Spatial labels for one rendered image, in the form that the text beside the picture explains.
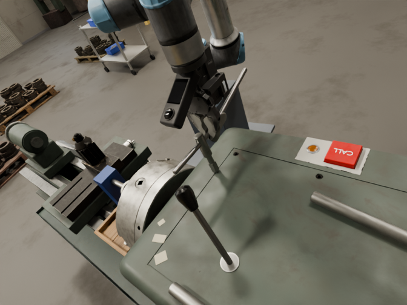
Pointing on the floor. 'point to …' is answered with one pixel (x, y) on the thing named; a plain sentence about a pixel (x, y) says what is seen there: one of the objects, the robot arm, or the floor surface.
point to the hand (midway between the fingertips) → (211, 139)
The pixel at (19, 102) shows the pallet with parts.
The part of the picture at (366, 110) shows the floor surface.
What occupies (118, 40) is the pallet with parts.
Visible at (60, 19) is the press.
